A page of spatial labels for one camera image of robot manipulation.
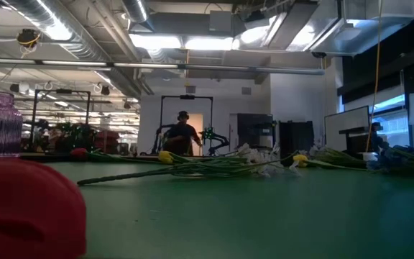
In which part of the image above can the white flower bunch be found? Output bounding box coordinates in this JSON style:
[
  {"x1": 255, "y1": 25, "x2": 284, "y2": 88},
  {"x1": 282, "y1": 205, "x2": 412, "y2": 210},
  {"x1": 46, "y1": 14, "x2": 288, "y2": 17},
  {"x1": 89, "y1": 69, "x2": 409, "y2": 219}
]
[{"x1": 76, "y1": 142, "x2": 301, "y2": 186}]

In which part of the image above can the blue flower bunch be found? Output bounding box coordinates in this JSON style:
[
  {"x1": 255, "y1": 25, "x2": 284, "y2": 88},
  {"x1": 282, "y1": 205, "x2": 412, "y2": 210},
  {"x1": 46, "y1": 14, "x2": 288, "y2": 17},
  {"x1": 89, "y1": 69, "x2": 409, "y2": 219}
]
[{"x1": 367, "y1": 143, "x2": 414, "y2": 177}]

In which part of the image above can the person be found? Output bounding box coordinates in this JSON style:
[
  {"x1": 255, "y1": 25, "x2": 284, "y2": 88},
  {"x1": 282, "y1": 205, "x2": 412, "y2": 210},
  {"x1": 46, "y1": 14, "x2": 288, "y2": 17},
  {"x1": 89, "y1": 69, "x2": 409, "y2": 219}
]
[{"x1": 162, "y1": 110, "x2": 203, "y2": 157}]

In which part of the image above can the black cabinet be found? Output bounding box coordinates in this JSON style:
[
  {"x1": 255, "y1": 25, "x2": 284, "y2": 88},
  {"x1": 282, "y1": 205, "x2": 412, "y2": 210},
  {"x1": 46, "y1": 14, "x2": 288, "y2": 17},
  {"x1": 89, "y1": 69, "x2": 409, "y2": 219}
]
[
  {"x1": 278, "y1": 120, "x2": 316, "y2": 161},
  {"x1": 236, "y1": 113, "x2": 275, "y2": 149}
]

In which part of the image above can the long ceiling pipe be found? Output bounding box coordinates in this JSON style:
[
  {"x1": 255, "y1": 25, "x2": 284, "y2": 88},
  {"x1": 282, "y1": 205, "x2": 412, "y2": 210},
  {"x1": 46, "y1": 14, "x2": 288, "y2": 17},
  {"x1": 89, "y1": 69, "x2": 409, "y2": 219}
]
[{"x1": 0, "y1": 57, "x2": 326, "y2": 76}]

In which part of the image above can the white board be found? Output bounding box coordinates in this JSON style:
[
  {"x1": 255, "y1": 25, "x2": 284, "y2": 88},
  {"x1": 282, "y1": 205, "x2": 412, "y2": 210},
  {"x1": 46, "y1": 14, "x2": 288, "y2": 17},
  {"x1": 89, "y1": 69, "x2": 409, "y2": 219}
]
[{"x1": 323, "y1": 105, "x2": 371, "y2": 153}]

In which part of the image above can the black gantry frame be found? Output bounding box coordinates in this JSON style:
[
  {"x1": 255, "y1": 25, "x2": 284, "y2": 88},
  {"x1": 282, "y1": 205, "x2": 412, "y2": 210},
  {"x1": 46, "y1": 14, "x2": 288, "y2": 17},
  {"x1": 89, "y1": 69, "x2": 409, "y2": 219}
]
[
  {"x1": 29, "y1": 88, "x2": 92, "y2": 152},
  {"x1": 159, "y1": 94, "x2": 214, "y2": 156}
]

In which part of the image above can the silver ventilation duct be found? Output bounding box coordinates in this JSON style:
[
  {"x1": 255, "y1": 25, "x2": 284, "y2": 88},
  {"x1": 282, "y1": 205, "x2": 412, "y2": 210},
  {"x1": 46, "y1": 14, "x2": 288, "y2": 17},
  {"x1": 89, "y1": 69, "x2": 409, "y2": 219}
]
[
  {"x1": 120, "y1": 0, "x2": 154, "y2": 24},
  {"x1": 0, "y1": 0, "x2": 113, "y2": 63}
]

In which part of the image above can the yellow hanging cable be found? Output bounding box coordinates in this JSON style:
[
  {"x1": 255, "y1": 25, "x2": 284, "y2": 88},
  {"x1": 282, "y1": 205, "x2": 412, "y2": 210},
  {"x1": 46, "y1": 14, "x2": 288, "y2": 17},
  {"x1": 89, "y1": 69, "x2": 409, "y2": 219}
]
[{"x1": 364, "y1": 0, "x2": 384, "y2": 153}]

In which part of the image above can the hanging cable reel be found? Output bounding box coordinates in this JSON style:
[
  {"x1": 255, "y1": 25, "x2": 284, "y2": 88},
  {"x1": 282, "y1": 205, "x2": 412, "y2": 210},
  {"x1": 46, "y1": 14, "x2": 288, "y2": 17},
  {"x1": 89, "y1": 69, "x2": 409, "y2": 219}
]
[{"x1": 16, "y1": 28, "x2": 42, "y2": 50}]

